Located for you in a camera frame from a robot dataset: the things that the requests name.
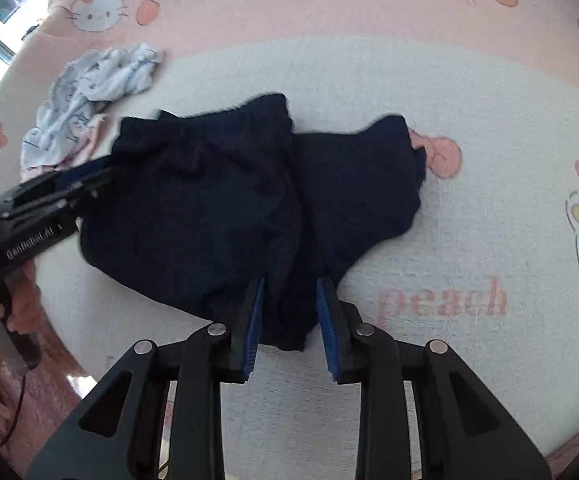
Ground navy striped shorts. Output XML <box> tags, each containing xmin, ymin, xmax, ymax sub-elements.
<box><xmin>80</xmin><ymin>93</ymin><xmax>426</xmax><ymax>351</ymax></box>

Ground person left hand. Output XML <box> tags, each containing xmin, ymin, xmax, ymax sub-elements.
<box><xmin>0</xmin><ymin>261</ymin><xmax>43</xmax><ymax>335</ymax></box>

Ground pink cartoon pajama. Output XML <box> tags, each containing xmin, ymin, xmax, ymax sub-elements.
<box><xmin>20</xmin><ymin>114</ymin><xmax>108</xmax><ymax>182</ymax></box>

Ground pink fluffy left sleeve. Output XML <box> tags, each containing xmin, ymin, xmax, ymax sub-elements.
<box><xmin>0</xmin><ymin>314</ymin><xmax>86</xmax><ymax>477</ymax></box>

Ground white blue cartoon pajama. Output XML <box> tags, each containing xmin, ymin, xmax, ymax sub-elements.
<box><xmin>20</xmin><ymin>44</ymin><xmax>165</xmax><ymax>166</ymax></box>

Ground pink Hello Kitty sofa cover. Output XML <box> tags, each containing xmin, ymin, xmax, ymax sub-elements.
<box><xmin>0</xmin><ymin>0</ymin><xmax>579</xmax><ymax>479</ymax></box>

